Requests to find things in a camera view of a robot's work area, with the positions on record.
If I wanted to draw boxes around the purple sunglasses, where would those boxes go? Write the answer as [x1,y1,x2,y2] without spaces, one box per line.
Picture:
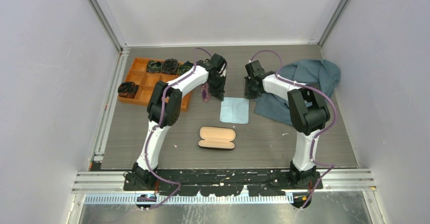
[201,83,210,102]

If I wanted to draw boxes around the light blue cleaning cloth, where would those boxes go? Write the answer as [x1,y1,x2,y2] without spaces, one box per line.
[220,97,249,124]

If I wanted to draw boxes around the black glasses case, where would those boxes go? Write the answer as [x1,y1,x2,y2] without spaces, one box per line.
[198,126,236,151]

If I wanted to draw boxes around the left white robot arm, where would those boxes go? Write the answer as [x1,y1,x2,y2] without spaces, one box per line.
[125,53,227,191]

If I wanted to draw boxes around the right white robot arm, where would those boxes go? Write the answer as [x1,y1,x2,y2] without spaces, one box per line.
[244,60,330,189]

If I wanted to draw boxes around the green yellow rolled tie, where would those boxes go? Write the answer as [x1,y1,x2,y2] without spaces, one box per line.
[177,61,194,76]

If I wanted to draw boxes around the dark brown rolled tie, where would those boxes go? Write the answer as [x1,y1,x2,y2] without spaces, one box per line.
[161,58,179,75]

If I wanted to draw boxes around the dark green rolled tie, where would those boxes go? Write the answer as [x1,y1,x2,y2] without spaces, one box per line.
[146,60,163,73]

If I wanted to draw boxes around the orange compartment tray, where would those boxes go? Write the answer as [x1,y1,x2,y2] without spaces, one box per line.
[117,57,194,113]

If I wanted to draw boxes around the dark teal cloth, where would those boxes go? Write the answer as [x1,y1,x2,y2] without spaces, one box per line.
[254,59,341,126]

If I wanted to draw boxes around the black orange rolled tie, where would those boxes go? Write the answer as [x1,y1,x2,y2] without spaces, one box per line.
[117,82,139,99]

